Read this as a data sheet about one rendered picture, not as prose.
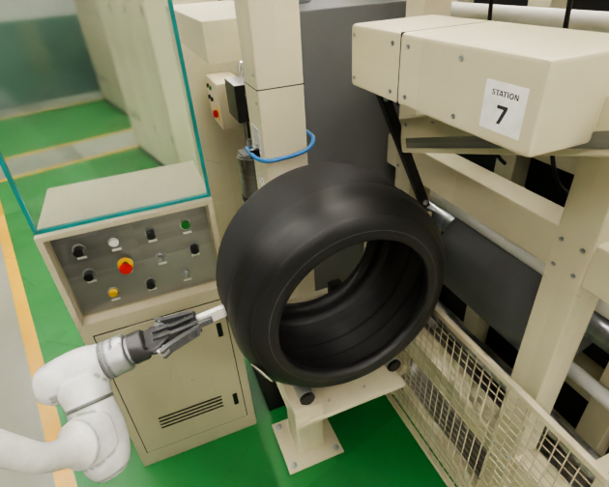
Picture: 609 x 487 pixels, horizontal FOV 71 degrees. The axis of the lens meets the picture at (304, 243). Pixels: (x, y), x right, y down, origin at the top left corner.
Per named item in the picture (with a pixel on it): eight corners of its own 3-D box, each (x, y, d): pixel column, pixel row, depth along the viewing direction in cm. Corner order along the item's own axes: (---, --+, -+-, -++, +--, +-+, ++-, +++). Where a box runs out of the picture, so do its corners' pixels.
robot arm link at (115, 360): (97, 334, 100) (122, 324, 101) (114, 358, 105) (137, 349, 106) (96, 361, 93) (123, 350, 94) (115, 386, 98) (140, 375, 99)
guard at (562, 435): (374, 379, 195) (380, 255, 157) (377, 378, 196) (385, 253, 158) (528, 605, 125) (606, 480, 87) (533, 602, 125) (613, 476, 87)
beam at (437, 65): (349, 85, 115) (349, 23, 107) (427, 72, 122) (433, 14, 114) (525, 160, 67) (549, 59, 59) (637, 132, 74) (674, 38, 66)
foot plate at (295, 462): (272, 425, 212) (271, 423, 211) (320, 406, 219) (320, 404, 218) (290, 474, 191) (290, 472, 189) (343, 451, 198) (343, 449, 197)
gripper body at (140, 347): (124, 352, 95) (163, 335, 96) (122, 328, 101) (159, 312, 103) (137, 373, 99) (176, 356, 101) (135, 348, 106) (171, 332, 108)
